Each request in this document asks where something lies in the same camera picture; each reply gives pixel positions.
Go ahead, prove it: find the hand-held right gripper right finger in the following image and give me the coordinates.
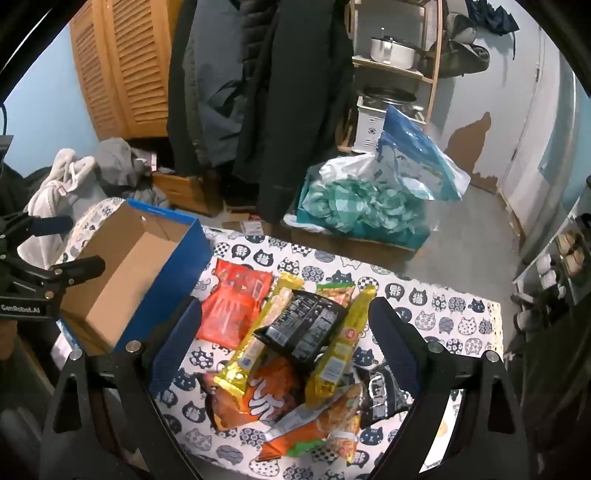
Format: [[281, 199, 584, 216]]
[[367, 295, 555, 480]]

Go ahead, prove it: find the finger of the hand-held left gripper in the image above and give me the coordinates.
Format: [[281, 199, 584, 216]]
[[0, 210, 75, 241], [14, 255, 106, 301]]

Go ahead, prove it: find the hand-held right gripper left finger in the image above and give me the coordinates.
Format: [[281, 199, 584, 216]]
[[39, 295, 218, 480]]

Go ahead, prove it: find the blue cardboard box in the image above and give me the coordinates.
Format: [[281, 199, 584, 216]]
[[55, 198, 214, 358]]

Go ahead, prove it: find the black white snack packet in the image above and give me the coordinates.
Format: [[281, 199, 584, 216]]
[[355, 364, 414, 428]]

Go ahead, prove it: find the yellow long snack packet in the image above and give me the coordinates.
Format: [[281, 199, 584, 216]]
[[211, 272, 306, 400], [305, 284, 377, 409]]

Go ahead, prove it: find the red snack packet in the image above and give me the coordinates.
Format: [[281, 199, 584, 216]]
[[196, 259, 274, 349]]

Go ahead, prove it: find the green pea snack bag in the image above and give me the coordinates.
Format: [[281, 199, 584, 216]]
[[316, 281, 356, 310]]

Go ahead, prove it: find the orange chip bag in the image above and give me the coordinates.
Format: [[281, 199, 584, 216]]
[[198, 355, 308, 432]]

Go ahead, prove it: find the orange green rice cracker bag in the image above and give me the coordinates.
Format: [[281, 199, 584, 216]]
[[259, 383, 365, 464]]

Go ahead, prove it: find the white fleece robe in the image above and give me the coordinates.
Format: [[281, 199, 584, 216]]
[[18, 148, 100, 268]]

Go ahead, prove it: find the cat print tablecloth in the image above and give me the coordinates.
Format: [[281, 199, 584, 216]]
[[60, 196, 504, 480]]

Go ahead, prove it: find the grey hoodie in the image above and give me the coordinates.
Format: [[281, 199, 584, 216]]
[[95, 137, 171, 208]]

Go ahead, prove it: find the teal storage box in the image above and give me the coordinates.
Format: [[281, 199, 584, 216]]
[[295, 166, 432, 252]]

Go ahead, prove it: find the wooden drawer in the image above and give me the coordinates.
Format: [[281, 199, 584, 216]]
[[152, 168, 222, 217]]

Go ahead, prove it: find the small cardboard box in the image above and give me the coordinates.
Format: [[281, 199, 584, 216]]
[[222, 220, 266, 238]]

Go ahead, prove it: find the teal checked cloth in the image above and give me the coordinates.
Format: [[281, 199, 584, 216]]
[[300, 178, 430, 234]]

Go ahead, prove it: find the shoe rack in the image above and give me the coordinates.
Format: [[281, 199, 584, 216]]
[[512, 198, 591, 352]]

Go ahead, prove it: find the dark green jacket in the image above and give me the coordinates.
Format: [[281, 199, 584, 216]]
[[167, 0, 201, 174]]

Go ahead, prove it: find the wooden louvered cabinet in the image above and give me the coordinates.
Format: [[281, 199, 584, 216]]
[[69, 0, 185, 141]]

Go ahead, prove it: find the white plastic bag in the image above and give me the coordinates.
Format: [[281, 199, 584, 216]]
[[307, 154, 386, 195]]

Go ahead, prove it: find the blue plastic bag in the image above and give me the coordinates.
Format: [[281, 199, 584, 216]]
[[376, 105, 472, 201]]

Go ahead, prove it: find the grey blue jacket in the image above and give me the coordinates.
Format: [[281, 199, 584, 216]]
[[182, 0, 250, 167]]

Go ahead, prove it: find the white storage crate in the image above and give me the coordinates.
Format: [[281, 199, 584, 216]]
[[355, 97, 393, 153]]

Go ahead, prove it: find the black coat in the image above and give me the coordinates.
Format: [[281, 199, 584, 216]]
[[231, 0, 356, 224]]

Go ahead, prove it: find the dark metal pan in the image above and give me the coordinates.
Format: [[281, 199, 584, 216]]
[[362, 85, 416, 109]]

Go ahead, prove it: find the white door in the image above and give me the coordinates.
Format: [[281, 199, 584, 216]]
[[501, 60, 578, 227]]

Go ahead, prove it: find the dark puffer jacket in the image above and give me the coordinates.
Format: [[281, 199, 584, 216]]
[[238, 0, 280, 86]]

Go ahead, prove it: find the white pot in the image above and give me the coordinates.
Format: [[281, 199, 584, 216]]
[[369, 36, 419, 69]]

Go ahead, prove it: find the grey hanging bag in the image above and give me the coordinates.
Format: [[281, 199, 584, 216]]
[[443, 14, 491, 80]]

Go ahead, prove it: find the wooden shelf rack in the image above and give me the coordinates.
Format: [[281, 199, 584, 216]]
[[339, 0, 446, 155]]

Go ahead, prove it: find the dark blue cloth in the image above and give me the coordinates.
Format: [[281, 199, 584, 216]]
[[464, 0, 518, 35]]

